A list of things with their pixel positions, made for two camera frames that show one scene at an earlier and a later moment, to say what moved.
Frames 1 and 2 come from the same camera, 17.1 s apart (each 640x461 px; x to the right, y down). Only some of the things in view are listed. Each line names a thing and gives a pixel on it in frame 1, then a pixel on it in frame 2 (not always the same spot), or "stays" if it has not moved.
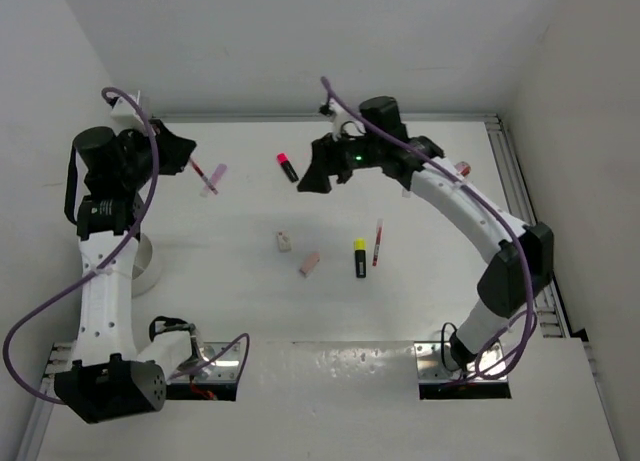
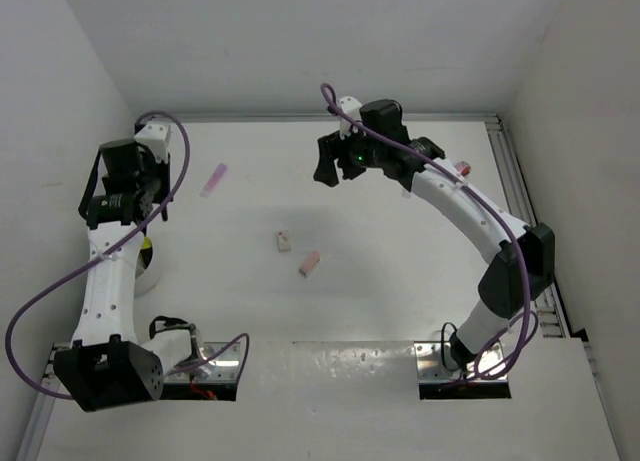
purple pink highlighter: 215,179 stays
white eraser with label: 284,240 stays
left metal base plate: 213,377 stays
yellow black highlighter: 360,257 -> 147,248
